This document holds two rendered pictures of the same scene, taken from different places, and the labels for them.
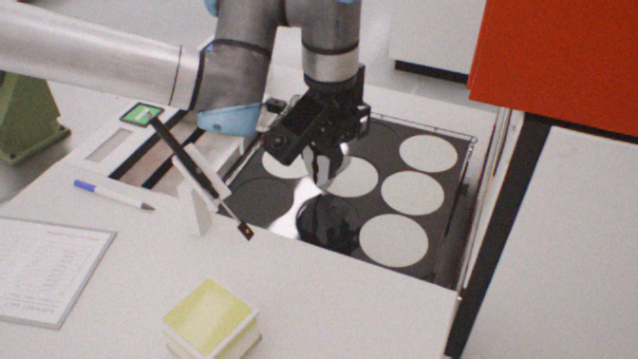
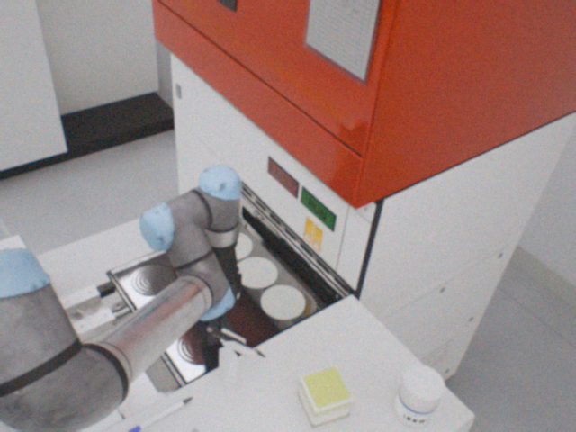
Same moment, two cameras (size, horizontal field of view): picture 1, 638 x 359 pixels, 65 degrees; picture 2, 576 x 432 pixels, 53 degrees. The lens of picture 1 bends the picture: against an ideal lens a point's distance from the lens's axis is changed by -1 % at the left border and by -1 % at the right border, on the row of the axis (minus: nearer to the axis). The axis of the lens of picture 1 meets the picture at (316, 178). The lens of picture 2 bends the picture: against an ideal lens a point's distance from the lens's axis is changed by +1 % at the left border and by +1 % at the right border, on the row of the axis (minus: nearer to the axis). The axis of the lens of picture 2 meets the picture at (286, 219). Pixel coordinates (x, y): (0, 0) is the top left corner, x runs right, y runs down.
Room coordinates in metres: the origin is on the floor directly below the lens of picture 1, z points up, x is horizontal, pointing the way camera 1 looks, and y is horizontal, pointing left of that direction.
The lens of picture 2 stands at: (0.11, 0.66, 1.91)
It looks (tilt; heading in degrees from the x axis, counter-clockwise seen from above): 42 degrees down; 297
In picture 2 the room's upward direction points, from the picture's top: 6 degrees clockwise
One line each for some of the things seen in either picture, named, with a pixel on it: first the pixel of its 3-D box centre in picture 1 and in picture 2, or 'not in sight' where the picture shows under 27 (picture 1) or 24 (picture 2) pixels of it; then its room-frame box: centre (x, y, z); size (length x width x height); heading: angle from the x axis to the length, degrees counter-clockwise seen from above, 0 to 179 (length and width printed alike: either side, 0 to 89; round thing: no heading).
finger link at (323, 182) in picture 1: (336, 167); not in sight; (0.58, -0.03, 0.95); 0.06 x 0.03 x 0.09; 131
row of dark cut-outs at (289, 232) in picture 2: (489, 177); (291, 234); (0.56, -0.26, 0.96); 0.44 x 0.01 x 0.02; 157
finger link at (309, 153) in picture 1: (322, 158); not in sight; (0.61, -0.01, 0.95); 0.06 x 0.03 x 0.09; 131
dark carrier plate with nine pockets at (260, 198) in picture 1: (349, 176); (217, 291); (0.63, -0.06, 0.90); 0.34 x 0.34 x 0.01; 67
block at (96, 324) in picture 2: not in sight; (94, 324); (0.78, 0.16, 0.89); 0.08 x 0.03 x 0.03; 67
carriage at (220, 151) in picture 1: (211, 157); (112, 358); (0.71, 0.19, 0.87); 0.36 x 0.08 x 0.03; 157
